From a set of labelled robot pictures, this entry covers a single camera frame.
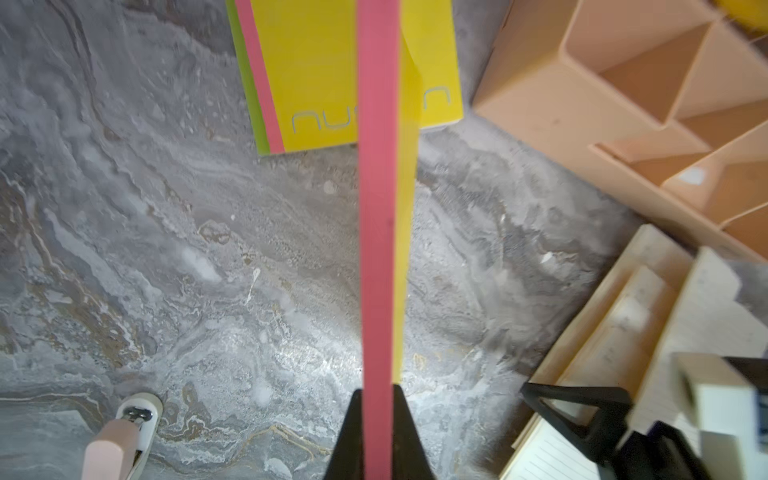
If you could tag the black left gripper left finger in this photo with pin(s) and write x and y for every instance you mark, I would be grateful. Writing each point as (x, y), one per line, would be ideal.
(346, 462)

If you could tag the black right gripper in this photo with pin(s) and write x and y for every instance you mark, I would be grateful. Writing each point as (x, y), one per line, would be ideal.
(593, 420)

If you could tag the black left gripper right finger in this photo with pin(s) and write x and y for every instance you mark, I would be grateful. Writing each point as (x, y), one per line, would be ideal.
(409, 460)

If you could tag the cream lined notebook with holes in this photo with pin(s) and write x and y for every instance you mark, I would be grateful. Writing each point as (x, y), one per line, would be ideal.
(704, 319)

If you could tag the yellow notebook pink spine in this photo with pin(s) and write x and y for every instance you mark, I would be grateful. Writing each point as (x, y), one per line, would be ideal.
(303, 59)
(388, 86)

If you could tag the purple notebook green spine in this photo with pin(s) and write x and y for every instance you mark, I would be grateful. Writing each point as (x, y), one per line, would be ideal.
(250, 91)

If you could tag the clear tape roll on table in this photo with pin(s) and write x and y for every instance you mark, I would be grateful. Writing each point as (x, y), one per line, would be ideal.
(122, 447)

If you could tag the peach plastic desk organizer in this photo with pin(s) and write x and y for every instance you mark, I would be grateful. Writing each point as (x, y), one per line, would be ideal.
(659, 104)

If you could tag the yellow plastic watering can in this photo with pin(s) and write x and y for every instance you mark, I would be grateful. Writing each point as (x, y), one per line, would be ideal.
(751, 14)

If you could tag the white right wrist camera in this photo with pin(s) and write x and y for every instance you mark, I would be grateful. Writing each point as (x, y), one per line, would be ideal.
(725, 398)

